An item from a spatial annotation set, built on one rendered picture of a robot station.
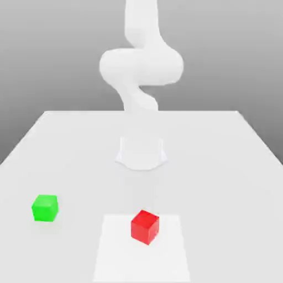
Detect small red cube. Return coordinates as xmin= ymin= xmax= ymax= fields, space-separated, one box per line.
xmin=130 ymin=209 xmax=160 ymax=246

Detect small green cube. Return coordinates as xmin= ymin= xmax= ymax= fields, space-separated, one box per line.
xmin=31 ymin=194 xmax=59 ymax=222

